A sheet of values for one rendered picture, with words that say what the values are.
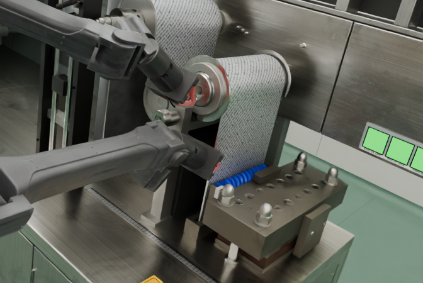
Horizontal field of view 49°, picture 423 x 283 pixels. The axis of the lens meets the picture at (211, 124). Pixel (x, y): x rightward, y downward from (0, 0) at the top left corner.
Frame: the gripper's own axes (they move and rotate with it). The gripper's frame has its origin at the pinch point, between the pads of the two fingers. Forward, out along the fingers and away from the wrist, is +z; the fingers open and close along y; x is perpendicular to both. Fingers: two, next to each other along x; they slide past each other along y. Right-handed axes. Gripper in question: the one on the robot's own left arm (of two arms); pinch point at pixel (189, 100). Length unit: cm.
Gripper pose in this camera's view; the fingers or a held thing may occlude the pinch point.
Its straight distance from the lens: 99.9
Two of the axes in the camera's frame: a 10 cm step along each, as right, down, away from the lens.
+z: 3.8, 4.2, 8.3
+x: 5.3, -8.3, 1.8
